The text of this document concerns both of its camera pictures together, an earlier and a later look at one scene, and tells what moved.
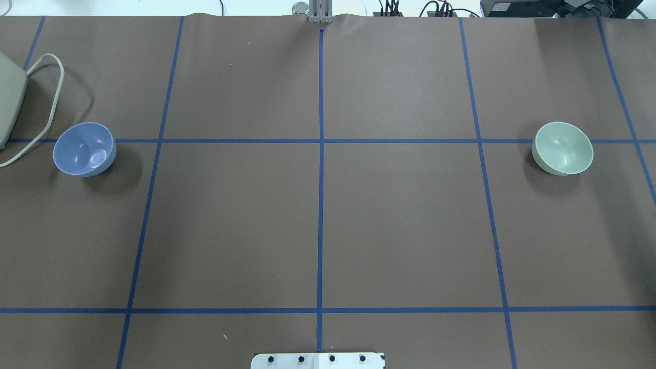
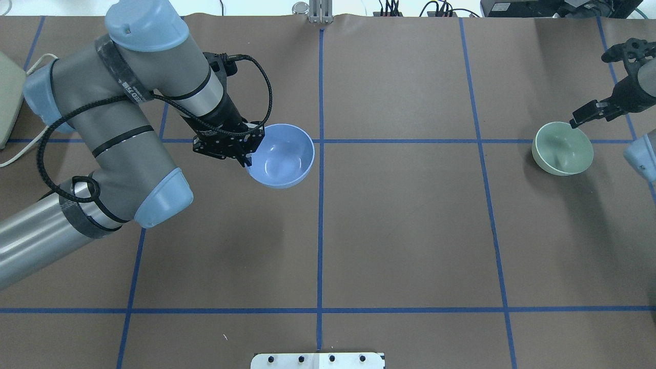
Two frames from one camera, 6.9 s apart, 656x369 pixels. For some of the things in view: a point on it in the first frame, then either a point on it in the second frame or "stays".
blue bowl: x=85 y=149 to x=284 y=158
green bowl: x=562 y=148 stays
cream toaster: x=14 y=83 stays
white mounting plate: x=318 y=360 stays
